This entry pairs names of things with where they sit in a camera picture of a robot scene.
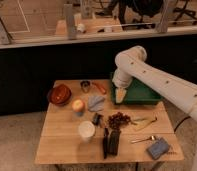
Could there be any orange pepper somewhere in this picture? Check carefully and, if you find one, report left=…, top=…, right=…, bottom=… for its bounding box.
left=92, top=82, right=107, bottom=95

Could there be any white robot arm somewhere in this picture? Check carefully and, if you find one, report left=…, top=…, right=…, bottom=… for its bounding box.
left=112, top=46, right=197, bottom=171

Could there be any green plastic tray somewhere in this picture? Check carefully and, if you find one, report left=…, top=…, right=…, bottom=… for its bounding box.
left=109, top=71, right=164, bottom=106

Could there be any light blue cloth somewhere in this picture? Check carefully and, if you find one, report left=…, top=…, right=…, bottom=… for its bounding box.
left=88, top=95, right=105, bottom=112

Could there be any bunch of dark grapes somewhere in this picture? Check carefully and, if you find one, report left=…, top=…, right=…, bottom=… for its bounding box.
left=108, top=112, right=131, bottom=130

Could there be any small black clip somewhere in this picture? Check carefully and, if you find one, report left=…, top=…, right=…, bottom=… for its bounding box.
left=92, top=113, right=103, bottom=126

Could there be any small metal cup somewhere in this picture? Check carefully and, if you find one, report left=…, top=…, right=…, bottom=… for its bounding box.
left=80, top=80, right=91, bottom=93

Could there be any black knife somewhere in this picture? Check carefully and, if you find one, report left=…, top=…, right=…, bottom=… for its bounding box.
left=103, top=127, right=109, bottom=159

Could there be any black rectangular remote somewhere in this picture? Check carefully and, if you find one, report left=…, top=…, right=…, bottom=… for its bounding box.
left=108, top=130, right=121, bottom=155

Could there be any red yellow apple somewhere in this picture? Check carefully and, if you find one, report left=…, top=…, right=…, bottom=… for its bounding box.
left=72, top=99, right=85, bottom=113

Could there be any wooden table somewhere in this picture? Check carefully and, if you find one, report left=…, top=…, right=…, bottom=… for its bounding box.
left=34, top=78, right=185, bottom=166

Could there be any white paper cup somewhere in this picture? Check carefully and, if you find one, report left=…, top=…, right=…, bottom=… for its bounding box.
left=78, top=121, right=96, bottom=142

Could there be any metal spoon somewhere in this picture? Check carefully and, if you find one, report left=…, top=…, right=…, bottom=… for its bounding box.
left=131, top=135, right=157, bottom=144

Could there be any red-brown bowl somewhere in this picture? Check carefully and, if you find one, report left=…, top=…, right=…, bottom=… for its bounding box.
left=47, top=84, right=72, bottom=106

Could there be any blue sponge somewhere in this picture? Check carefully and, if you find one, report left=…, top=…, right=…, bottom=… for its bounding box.
left=147, top=138, right=170, bottom=160

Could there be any black office chair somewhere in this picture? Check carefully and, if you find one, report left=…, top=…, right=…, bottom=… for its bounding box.
left=173, top=0, right=197, bottom=25

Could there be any black cable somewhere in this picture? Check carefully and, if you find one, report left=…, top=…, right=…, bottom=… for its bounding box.
left=173, top=115, right=192, bottom=133

